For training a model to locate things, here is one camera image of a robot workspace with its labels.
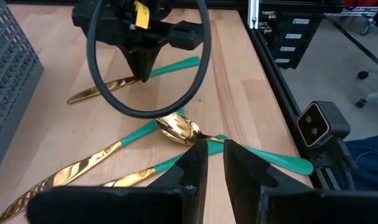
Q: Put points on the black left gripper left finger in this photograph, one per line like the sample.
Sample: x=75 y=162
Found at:
x=188 y=186

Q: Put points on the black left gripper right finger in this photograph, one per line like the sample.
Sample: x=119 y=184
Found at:
x=248 y=186

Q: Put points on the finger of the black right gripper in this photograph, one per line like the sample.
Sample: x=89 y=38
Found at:
x=135 y=59
x=149 y=59

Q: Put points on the grey mesh cutlery basket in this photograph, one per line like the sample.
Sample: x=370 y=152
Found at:
x=20 y=104

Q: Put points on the person's leg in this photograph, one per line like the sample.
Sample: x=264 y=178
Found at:
x=372 y=161

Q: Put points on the black box white labels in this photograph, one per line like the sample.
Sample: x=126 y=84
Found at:
x=307 y=46

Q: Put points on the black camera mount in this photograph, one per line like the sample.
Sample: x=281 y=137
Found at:
x=328 y=161

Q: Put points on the black aluminium rig frame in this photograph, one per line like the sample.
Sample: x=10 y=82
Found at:
x=285 y=93

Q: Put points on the black table-level camera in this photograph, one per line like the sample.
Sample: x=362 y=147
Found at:
x=332 y=118

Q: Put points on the silver frame bracket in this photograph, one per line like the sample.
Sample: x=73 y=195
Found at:
x=253 y=14

